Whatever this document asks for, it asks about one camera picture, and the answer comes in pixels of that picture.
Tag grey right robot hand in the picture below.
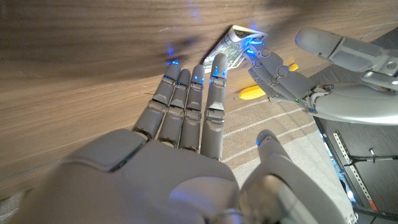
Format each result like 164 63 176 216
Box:
9 52 357 224

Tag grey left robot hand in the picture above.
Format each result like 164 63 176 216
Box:
244 27 398 126

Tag one dollar bill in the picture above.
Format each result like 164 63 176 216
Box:
201 24 269 74

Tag yellow toy banana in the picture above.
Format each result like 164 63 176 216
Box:
238 63 299 101

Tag beige striped fabric backdrop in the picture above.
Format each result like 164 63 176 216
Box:
222 99 358 224

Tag white perforated metal rail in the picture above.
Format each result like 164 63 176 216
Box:
332 133 379 212

